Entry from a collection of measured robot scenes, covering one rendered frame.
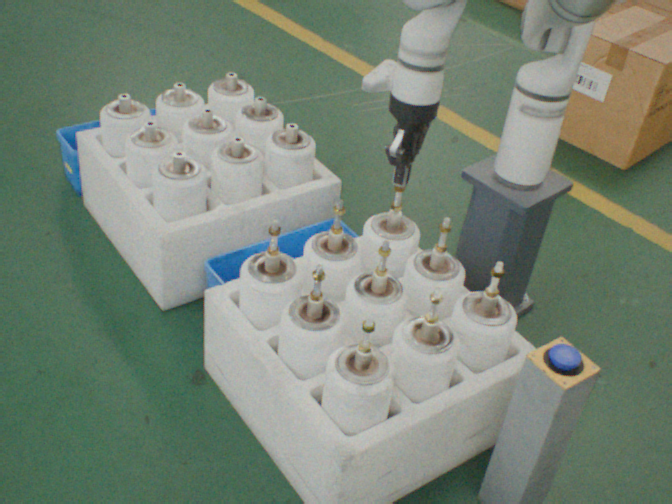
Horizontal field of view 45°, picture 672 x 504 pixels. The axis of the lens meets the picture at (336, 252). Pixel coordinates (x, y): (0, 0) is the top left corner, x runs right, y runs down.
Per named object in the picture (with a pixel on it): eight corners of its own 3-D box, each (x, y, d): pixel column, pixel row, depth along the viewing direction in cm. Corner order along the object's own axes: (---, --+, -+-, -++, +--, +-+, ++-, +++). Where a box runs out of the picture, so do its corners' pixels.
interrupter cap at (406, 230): (362, 219, 138) (363, 216, 138) (401, 211, 141) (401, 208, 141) (383, 245, 133) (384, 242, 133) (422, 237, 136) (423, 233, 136)
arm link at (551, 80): (598, -11, 128) (568, 88, 139) (538, -20, 129) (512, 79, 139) (604, 10, 121) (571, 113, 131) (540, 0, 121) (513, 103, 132)
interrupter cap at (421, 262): (423, 284, 126) (423, 281, 126) (406, 255, 132) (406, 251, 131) (467, 279, 128) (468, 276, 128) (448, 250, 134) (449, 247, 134)
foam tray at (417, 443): (380, 297, 161) (393, 224, 150) (519, 431, 137) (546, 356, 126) (203, 367, 142) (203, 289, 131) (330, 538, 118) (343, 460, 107)
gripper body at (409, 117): (428, 107, 117) (418, 163, 123) (449, 86, 124) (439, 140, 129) (382, 92, 120) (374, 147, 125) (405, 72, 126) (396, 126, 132)
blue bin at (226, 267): (331, 262, 168) (337, 215, 161) (362, 293, 161) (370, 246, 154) (201, 309, 153) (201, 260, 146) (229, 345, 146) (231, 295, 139)
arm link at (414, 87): (383, 69, 128) (389, 32, 124) (449, 90, 124) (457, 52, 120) (358, 90, 121) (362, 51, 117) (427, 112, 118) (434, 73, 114)
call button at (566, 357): (561, 349, 109) (565, 338, 107) (583, 368, 106) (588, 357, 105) (540, 360, 107) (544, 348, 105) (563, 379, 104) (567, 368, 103)
